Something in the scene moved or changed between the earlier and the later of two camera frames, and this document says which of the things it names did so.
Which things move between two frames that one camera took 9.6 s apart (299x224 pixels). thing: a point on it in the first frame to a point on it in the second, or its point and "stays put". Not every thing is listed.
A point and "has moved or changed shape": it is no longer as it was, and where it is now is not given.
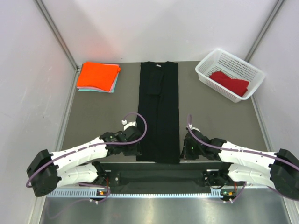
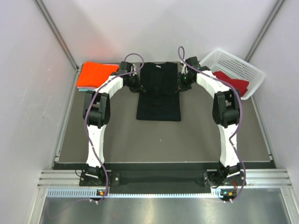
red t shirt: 239,87 stays put
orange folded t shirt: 101,75 stays put
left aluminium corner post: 40,4 stays put
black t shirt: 158,141 has moved or changed shape
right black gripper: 185,154 to 181,87
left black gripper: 135,151 to 138,87
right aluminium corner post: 264,30 stays put
